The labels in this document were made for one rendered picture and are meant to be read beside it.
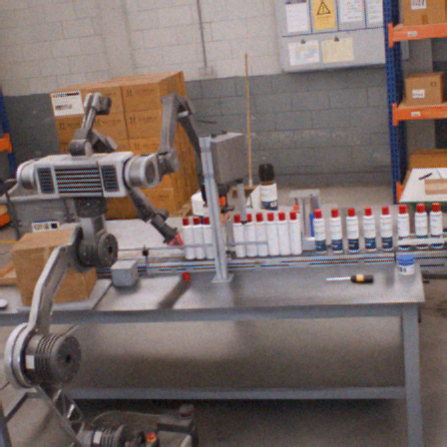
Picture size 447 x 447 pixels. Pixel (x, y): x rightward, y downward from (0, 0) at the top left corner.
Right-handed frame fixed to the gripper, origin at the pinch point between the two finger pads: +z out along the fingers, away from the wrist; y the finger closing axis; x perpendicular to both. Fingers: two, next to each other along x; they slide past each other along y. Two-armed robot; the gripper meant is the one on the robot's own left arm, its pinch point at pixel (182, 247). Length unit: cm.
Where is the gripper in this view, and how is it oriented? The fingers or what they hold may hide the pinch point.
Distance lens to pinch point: 353.2
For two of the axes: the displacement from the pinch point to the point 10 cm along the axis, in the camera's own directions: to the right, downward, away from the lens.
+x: -7.1, 6.1, 3.6
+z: 6.9, 7.1, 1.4
